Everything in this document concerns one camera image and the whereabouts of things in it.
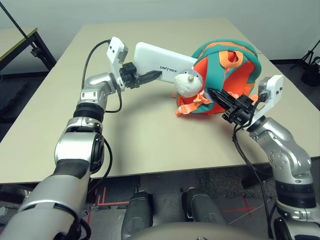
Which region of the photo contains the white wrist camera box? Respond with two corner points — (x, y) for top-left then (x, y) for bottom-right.
(105, 36), (130, 89)
(252, 74), (285, 120)

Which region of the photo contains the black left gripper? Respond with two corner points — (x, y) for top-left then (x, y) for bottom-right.
(119, 62), (162, 90)

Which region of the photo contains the black table leg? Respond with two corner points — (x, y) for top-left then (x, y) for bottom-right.
(241, 166), (274, 190)

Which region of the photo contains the grey white plush toy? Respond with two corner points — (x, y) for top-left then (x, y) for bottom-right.
(173, 68), (205, 99)

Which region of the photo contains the grey right robot leg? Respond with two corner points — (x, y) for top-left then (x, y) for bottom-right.
(181, 188), (227, 226)

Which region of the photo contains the grey robot leg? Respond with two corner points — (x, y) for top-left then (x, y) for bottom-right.
(121, 190), (154, 240)
(181, 188), (227, 226)

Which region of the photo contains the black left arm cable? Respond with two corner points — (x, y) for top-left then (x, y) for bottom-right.
(83, 39), (123, 181)

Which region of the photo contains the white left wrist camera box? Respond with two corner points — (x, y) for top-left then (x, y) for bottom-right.
(105, 36), (130, 89)

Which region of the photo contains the black foam mat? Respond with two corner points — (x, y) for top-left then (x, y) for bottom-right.
(0, 80), (29, 114)

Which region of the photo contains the thin black pole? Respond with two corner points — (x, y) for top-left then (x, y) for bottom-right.
(0, 2), (28, 41)

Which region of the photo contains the grey left robot leg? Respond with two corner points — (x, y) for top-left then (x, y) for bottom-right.
(121, 190), (154, 240)

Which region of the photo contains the black tripod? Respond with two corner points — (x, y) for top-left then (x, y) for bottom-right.
(290, 39), (320, 88)

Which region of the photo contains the beige side table black frame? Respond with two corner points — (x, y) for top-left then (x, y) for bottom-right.
(0, 27), (57, 74)

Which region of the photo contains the grey robot torso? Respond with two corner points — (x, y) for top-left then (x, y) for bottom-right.
(126, 221), (274, 240)

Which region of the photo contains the orange and teal backpack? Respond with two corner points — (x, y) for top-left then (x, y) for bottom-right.
(171, 38), (262, 118)

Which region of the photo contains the white pencil case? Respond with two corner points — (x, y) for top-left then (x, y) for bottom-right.
(133, 41), (198, 86)

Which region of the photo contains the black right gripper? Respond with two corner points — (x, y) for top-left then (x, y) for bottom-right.
(208, 88), (255, 125)

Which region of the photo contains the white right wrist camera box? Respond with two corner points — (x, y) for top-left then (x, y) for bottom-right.
(252, 74), (285, 120)

